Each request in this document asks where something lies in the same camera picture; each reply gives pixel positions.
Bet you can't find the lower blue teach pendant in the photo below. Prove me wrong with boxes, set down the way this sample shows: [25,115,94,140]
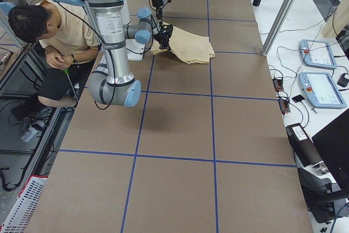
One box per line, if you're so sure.
[298,72,347,109]

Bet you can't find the beige long-sleeve printed shirt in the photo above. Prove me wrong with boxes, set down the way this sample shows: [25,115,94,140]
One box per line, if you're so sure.
[151,24,216,65]

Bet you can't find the aluminium frame post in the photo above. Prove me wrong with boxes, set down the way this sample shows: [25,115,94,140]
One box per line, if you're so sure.
[261,0,295,56]

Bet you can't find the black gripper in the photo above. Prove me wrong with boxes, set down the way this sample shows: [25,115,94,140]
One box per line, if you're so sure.
[153,11,173,50]
[151,0,172,21]

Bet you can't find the white plastic basket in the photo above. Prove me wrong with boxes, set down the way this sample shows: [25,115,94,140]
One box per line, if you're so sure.
[1,175,47,233]

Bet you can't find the seated person beige shirt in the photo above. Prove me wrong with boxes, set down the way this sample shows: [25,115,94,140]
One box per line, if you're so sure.
[8,0,99,107]

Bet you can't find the upper blue teach pendant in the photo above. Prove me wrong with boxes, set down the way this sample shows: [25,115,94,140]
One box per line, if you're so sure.
[299,39,337,70]

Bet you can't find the black monitor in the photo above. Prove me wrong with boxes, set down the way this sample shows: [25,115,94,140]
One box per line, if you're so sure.
[312,110,348,189]

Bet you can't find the blue teach pendant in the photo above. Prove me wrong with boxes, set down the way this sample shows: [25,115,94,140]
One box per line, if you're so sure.
[298,72,347,109]
[299,39,337,70]

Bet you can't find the green handled stick tool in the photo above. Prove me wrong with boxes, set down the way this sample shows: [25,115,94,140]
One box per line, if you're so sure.
[62,68,79,101]

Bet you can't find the white power strip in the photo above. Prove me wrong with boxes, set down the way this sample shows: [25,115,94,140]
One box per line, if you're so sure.
[20,122,44,142]

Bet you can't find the black brown cylinder device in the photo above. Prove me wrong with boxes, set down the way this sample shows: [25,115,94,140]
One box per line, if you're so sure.
[285,123,323,168]

